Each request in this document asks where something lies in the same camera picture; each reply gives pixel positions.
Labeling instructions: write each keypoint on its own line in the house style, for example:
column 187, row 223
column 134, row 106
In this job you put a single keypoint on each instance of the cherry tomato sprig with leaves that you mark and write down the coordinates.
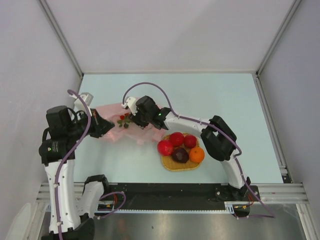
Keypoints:
column 124, row 121

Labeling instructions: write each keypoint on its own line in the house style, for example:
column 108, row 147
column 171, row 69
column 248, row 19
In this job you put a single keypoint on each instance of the aluminium frame post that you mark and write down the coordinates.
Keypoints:
column 278, row 36
column 60, row 36

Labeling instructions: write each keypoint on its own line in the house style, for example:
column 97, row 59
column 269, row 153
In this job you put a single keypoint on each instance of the left aluminium frame post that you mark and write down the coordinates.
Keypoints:
column 60, row 36

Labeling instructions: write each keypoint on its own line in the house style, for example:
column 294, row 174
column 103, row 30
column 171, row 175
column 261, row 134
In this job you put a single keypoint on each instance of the front aluminium rail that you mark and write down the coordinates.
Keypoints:
column 270, row 193

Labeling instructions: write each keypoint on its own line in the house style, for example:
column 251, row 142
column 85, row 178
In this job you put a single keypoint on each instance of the white slotted cable duct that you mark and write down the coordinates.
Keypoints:
column 228, row 209

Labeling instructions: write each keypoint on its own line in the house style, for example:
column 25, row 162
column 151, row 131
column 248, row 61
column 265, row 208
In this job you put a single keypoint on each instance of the right aluminium frame post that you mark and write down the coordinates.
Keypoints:
column 278, row 36

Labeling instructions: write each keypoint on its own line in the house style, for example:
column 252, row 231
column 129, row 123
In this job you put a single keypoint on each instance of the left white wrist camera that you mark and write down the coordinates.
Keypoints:
column 83, row 101

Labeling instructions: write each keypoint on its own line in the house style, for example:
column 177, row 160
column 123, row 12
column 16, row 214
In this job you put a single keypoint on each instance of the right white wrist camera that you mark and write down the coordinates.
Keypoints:
column 130, row 103

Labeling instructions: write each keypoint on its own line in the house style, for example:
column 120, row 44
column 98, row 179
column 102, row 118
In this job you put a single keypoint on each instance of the red fake tomato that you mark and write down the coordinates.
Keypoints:
column 176, row 139

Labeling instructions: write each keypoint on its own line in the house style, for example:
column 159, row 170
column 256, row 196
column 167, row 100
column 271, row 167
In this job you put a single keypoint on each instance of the woven bamboo tray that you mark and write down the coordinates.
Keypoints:
column 173, row 166

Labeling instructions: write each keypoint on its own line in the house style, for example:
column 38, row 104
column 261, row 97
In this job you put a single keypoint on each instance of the red fake pomegranate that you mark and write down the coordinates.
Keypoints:
column 190, row 141

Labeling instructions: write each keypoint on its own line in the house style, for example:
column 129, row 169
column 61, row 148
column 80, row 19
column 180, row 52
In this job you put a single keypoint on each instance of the right side aluminium rail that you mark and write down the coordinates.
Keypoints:
column 279, row 153

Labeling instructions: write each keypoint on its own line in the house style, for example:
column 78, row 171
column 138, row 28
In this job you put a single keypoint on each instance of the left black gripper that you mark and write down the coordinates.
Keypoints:
column 100, row 125

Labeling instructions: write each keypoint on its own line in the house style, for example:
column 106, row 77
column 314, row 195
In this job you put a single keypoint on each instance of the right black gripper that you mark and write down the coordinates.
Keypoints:
column 136, row 120

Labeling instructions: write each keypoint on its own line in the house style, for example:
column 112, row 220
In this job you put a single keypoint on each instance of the pink plastic bag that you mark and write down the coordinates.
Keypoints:
column 112, row 112

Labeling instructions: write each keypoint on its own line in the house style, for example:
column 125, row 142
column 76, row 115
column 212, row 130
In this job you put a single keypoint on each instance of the aluminium rail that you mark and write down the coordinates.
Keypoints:
column 270, row 193
column 279, row 153

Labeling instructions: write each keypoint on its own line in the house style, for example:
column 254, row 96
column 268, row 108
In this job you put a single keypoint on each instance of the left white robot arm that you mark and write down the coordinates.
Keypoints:
column 69, row 219

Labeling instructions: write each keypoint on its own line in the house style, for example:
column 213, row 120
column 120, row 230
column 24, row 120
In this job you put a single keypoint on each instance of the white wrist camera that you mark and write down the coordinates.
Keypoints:
column 130, row 103
column 83, row 101

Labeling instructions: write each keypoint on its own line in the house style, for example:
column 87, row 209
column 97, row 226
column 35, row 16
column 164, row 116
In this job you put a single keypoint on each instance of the red fake fruit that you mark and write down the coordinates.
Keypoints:
column 165, row 148
column 180, row 155

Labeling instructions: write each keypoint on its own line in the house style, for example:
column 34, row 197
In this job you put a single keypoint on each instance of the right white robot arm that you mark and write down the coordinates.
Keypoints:
column 218, row 139

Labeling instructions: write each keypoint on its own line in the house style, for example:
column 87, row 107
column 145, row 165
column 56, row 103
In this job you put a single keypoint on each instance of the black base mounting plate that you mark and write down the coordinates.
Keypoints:
column 177, row 196

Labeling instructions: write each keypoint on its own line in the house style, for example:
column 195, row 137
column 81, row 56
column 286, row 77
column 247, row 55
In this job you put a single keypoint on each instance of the orange fake tangerine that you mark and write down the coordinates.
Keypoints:
column 196, row 155

